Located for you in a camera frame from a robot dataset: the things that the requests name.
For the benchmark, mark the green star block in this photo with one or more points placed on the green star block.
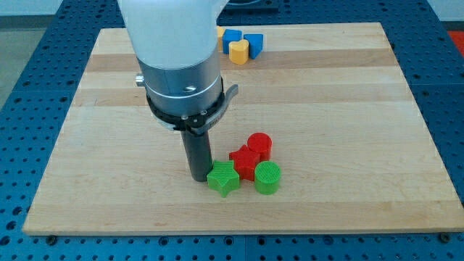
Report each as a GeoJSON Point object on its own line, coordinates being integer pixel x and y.
{"type": "Point", "coordinates": [223, 178]}

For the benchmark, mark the green cylinder block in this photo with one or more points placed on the green cylinder block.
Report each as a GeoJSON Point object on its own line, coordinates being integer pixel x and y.
{"type": "Point", "coordinates": [267, 175]}

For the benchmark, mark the yellow block behind arm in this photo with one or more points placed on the yellow block behind arm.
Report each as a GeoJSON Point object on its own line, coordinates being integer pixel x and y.
{"type": "Point", "coordinates": [220, 34]}

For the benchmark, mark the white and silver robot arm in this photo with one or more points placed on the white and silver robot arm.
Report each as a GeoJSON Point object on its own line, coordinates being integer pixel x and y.
{"type": "Point", "coordinates": [176, 44]}

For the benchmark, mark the wooden board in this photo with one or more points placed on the wooden board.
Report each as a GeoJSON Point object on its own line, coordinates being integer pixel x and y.
{"type": "Point", "coordinates": [324, 136]}

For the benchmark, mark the red cylinder block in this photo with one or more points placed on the red cylinder block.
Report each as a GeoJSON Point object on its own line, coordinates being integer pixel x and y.
{"type": "Point", "coordinates": [261, 143]}

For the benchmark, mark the red star block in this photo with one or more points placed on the red star block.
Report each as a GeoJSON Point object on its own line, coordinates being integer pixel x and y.
{"type": "Point", "coordinates": [245, 161]}

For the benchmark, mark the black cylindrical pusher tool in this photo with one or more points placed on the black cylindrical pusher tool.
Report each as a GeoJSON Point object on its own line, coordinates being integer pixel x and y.
{"type": "Point", "coordinates": [198, 153]}

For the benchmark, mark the yellow heart block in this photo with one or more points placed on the yellow heart block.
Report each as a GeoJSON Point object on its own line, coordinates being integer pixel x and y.
{"type": "Point", "coordinates": [239, 51]}

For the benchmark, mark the blue triangle block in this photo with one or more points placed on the blue triangle block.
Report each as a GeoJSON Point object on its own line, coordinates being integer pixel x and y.
{"type": "Point", "coordinates": [255, 44]}

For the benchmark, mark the blue cube block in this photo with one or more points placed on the blue cube block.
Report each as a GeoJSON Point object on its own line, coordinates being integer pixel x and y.
{"type": "Point", "coordinates": [228, 37]}

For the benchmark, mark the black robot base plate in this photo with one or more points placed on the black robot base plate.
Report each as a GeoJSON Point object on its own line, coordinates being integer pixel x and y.
{"type": "Point", "coordinates": [252, 5]}

